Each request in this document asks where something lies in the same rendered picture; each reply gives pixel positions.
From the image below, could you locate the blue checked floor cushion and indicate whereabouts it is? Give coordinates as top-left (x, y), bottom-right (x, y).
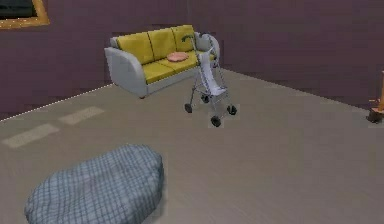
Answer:
top-left (23, 143), bottom-right (165, 224)

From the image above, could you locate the yellow and grey sofa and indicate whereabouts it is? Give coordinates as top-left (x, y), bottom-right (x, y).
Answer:
top-left (103, 24), bottom-right (221, 99)

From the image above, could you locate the pink cushion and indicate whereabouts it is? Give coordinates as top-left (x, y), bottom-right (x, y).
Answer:
top-left (166, 51), bottom-right (190, 63)

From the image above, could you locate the white folding stroller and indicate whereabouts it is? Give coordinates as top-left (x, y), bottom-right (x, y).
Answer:
top-left (181, 32), bottom-right (238, 128)

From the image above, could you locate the gold framed picture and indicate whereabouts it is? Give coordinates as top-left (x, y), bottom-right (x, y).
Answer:
top-left (0, 0), bottom-right (51, 30)

